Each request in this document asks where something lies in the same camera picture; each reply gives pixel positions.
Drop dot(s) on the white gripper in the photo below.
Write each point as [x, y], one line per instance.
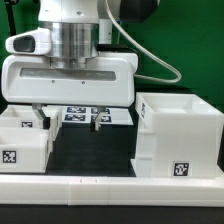
[107, 80]

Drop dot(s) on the white front drawer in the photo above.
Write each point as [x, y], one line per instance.
[24, 150]

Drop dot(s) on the white drawer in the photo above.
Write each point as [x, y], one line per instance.
[24, 150]
[18, 116]

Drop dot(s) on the white drawer cabinet box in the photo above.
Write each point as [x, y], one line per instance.
[178, 135]

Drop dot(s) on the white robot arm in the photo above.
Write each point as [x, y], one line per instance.
[68, 59]

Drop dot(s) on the white rear drawer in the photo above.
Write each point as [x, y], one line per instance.
[18, 116]

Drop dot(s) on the white L-shaped boundary frame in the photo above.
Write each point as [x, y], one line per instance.
[39, 189]

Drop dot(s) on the black camera stand pole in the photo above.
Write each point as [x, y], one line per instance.
[9, 9]

